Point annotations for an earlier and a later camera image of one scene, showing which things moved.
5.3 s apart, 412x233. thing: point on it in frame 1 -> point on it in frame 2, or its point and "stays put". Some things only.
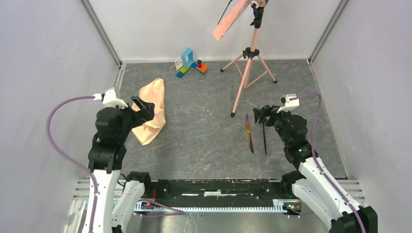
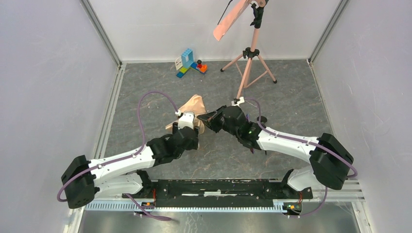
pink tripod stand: x=250 y=65 stays put
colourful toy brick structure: x=186 y=61 stays put
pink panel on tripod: x=221 y=29 stays put
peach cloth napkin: x=153 y=92 -> x=195 y=105
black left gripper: x=146 y=113 -> x=194 y=145
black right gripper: x=267 y=111 -> x=211 y=119
